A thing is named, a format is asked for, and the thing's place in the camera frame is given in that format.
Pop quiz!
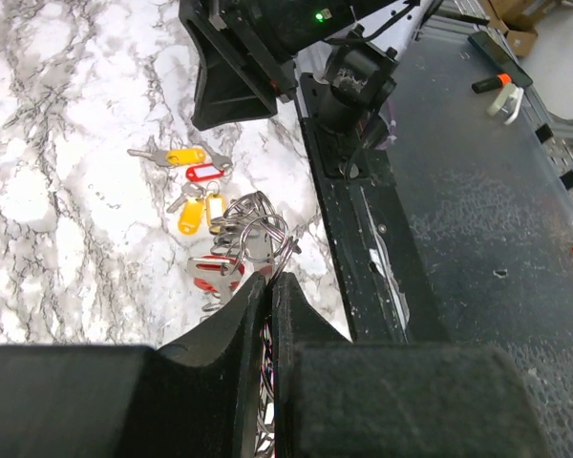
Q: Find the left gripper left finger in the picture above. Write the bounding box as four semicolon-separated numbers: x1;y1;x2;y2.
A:
0;274;266;457

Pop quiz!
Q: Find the red key tag right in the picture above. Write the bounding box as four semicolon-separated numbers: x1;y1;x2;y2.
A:
185;151;233;182

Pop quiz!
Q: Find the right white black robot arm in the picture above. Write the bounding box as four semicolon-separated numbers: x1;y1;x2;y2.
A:
179;1;441;133

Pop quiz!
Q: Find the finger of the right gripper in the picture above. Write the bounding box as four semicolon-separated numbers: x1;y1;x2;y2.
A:
190;28;277;131

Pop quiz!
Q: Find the dark phone on bench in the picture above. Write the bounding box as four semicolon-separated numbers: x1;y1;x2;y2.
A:
468;31;533;89

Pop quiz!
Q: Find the cardboard box background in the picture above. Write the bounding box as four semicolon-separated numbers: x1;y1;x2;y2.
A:
479;0;573;57

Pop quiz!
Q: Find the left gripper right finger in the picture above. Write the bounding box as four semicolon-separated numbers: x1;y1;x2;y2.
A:
272;273;549;457

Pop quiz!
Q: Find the black orange highlighter marker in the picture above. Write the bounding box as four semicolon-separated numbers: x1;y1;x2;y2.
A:
471;73;512;94

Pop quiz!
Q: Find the white stapler remover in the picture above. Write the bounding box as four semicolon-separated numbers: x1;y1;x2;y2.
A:
486;83;524;125

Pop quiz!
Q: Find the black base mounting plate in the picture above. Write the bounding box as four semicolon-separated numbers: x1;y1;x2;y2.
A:
296;73;451;344

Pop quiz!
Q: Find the yellow tag key upright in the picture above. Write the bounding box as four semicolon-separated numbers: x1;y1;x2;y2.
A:
167;182;205;236

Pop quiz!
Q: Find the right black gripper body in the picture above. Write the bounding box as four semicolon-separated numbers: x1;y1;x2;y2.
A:
178;0;364;104

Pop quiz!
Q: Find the yellow key tag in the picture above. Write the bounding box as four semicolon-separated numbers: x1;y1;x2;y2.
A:
205;181;226;235
127;148;206;168

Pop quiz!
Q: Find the round metal keyring disc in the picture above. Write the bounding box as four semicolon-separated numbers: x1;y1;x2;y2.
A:
202;191;300;457

